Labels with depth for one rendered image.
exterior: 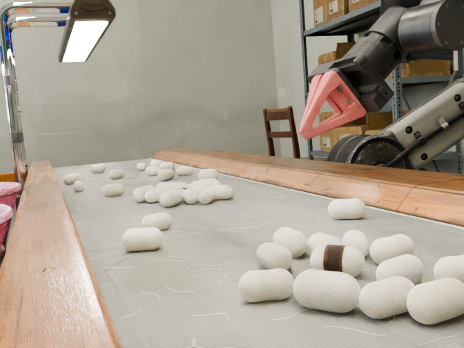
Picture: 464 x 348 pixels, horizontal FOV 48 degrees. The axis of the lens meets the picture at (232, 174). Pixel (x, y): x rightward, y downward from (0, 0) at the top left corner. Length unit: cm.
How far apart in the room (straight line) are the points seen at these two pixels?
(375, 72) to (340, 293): 39
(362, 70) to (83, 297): 44
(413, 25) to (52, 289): 49
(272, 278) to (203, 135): 502
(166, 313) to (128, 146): 487
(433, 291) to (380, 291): 2
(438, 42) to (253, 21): 499
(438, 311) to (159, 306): 15
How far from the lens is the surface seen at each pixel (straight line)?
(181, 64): 529
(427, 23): 63
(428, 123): 106
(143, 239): 45
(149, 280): 37
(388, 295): 27
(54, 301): 27
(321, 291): 28
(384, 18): 70
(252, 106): 547
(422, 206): 53
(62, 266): 34
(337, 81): 63
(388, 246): 36
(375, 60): 66
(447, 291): 27
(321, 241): 38
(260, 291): 30
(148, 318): 30
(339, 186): 66
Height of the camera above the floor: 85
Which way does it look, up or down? 6 degrees down
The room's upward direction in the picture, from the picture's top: 4 degrees counter-clockwise
